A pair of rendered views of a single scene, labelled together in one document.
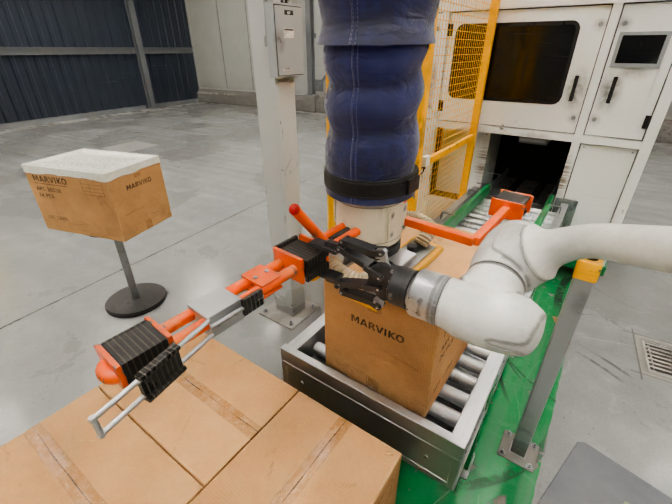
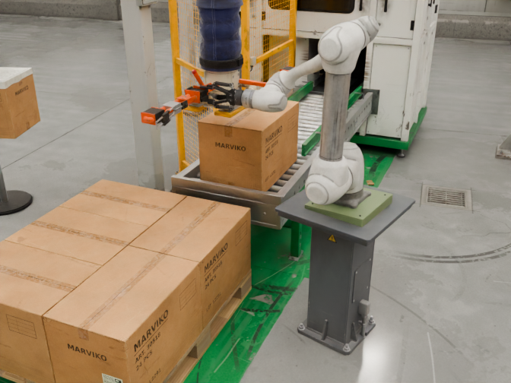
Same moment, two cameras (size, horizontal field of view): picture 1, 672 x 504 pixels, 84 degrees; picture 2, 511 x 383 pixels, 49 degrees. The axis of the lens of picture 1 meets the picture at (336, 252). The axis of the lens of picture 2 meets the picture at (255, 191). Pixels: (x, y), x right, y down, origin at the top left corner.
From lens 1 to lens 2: 211 cm
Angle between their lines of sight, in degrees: 11
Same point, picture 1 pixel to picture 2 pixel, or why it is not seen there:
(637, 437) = (407, 232)
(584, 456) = not seen: hidden behind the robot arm
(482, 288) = (265, 90)
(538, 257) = (284, 80)
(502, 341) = (272, 104)
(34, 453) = (45, 228)
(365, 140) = (219, 43)
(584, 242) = (294, 71)
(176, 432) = (122, 214)
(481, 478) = (306, 259)
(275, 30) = not seen: outside the picture
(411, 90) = (236, 23)
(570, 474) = not seen: hidden behind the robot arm
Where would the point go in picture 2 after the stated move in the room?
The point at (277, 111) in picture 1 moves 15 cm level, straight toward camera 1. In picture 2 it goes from (141, 28) to (144, 32)
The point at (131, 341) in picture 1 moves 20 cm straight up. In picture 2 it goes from (153, 110) to (149, 65)
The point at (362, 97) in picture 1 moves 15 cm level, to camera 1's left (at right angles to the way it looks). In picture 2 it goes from (217, 26) to (186, 27)
